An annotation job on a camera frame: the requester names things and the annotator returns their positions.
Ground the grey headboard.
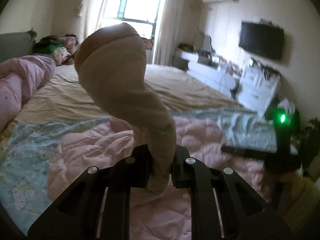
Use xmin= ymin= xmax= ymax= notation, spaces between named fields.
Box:
xmin=0 ymin=29 xmax=37 ymax=63

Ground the white drawer cabinet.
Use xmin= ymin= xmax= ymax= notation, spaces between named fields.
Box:
xmin=237 ymin=66 xmax=281 ymax=117

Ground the pink rolled duvet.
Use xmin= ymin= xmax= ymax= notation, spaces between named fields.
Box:
xmin=1 ymin=55 xmax=56 ymax=129

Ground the white chair with round back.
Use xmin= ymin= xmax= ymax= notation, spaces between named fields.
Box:
xmin=194 ymin=31 xmax=213 ymax=52

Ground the black wall television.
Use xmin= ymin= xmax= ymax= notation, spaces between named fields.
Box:
xmin=238 ymin=22 xmax=285 ymax=61

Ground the light blue cartoon blanket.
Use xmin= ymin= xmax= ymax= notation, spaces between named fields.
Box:
xmin=1 ymin=108 xmax=276 ymax=239

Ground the white left curtain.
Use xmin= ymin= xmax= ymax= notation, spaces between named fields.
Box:
xmin=83 ymin=0 xmax=108 ymax=39

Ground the white curtain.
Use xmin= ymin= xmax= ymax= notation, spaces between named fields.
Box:
xmin=83 ymin=0 xmax=108 ymax=39
xmin=152 ymin=0 xmax=184 ymax=66

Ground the pink quilted jacket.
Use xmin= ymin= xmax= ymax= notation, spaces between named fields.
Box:
xmin=47 ymin=22 xmax=273 ymax=240

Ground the window with green frame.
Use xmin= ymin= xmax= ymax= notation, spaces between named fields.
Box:
xmin=102 ymin=0 xmax=161 ymax=39

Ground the white dressing table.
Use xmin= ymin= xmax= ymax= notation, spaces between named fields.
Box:
xmin=172 ymin=49 xmax=239 ymax=99

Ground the white right curtain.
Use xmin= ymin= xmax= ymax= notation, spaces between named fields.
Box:
xmin=152 ymin=0 xmax=184 ymax=66

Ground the beige bed sheet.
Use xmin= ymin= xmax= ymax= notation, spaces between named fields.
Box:
xmin=1 ymin=64 xmax=242 ymax=146

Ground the pile of clothes by headboard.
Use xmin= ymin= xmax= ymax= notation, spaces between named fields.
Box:
xmin=33 ymin=34 xmax=80 ymax=66

